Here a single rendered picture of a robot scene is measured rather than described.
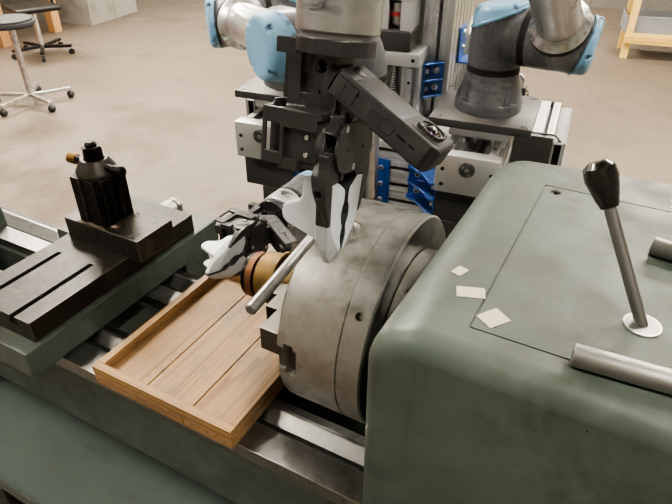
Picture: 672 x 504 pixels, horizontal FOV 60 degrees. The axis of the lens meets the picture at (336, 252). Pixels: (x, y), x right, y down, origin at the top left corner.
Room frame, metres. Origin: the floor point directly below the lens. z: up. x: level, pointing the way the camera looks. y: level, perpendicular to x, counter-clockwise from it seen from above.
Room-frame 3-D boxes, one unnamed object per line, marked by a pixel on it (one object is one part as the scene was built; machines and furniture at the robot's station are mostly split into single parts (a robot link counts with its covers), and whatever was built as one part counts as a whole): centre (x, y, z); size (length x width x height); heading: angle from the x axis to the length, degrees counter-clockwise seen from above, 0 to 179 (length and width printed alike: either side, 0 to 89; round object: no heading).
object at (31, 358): (1.04, 0.54, 0.90); 0.53 x 0.30 x 0.06; 151
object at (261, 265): (0.76, 0.10, 1.08); 0.09 x 0.09 x 0.09; 64
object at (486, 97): (1.31, -0.35, 1.21); 0.15 x 0.15 x 0.10
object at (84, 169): (1.06, 0.48, 1.14); 0.08 x 0.08 x 0.03
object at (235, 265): (0.82, 0.20, 1.06); 0.09 x 0.06 x 0.03; 150
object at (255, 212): (0.91, 0.15, 1.08); 0.12 x 0.09 x 0.08; 150
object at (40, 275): (1.00, 0.51, 0.95); 0.43 x 0.18 x 0.04; 151
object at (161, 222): (1.05, 0.45, 1.00); 0.20 x 0.10 x 0.05; 61
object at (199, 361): (0.82, 0.21, 0.89); 0.36 x 0.30 x 0.04; 151
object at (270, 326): (0.64, 0.07, 1.08); 0.12 x 0.11 x 0.05; 151
